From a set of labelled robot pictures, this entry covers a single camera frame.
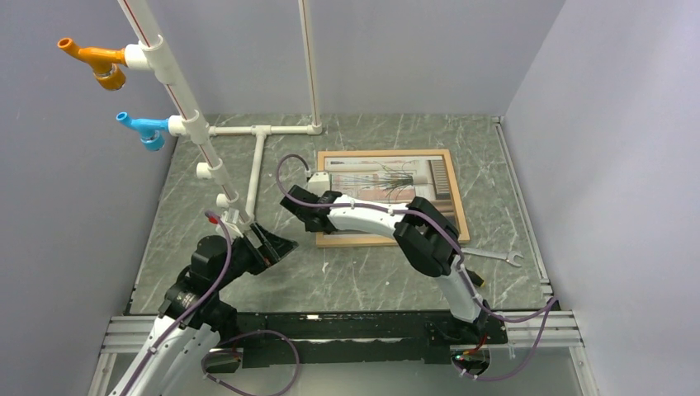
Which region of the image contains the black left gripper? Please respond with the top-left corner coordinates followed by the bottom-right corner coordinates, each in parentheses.
top-left (213, 221), bottom-right (297, 290)

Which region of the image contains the blue pipe fitting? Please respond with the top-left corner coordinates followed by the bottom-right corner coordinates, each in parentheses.
top-left (116, 111), bottom-right (168, 152)

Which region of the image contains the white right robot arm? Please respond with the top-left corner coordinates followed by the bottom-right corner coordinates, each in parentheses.
top-left (280, 185), bottom-right (490, 343)

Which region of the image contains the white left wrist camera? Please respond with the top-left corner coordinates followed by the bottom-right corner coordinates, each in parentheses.
top-left (204, 209), bottom-right (251, 240)

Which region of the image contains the wooden picture frame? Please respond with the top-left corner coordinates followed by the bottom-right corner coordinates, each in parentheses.
top-left (317, 148), bottom-right (471, 243)

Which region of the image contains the orange pipe fitting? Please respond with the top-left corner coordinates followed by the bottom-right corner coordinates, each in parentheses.
top-left (57, 37), bottom-right (126, 91)

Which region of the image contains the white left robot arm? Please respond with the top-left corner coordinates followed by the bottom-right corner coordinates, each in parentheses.
top-left (111, 224), bottom-right (298, 395)

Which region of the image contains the silver open-end wrench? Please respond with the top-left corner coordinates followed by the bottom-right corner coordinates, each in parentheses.
top-left (461, 247), bottom-right (523, 268)

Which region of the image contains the white pvc pipe rack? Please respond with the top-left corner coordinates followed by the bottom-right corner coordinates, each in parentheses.
top-left (118, 1), bottom-right (323, 224)

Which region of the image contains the black yellow screwdriver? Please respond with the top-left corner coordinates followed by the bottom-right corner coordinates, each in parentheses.
top-left (466, 269), bottom-right (485, 288)

